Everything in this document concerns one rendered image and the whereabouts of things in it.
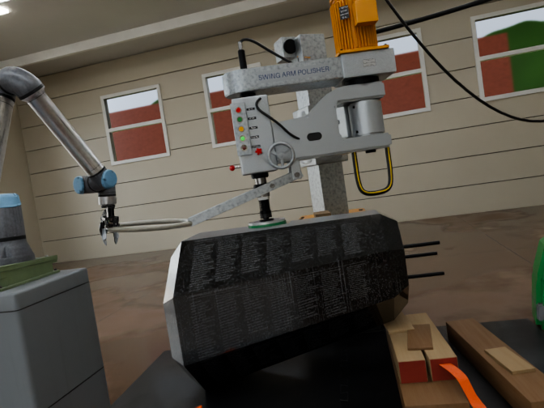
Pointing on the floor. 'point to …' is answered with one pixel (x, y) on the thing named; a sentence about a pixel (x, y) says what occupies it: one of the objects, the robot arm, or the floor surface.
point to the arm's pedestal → (51, 345)
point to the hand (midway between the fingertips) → (110, 242)
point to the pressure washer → (538, 285)
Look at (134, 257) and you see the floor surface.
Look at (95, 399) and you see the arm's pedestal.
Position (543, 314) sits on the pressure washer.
